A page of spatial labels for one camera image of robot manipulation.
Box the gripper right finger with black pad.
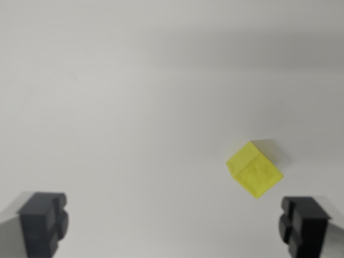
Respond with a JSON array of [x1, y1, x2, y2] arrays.
[[277, 195, 344, 258]]

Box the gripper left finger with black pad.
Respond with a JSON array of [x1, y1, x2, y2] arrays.
[[0, 191, 69, 258]]

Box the yellow cube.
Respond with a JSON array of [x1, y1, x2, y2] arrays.
[[225, 140, 285, 200]]

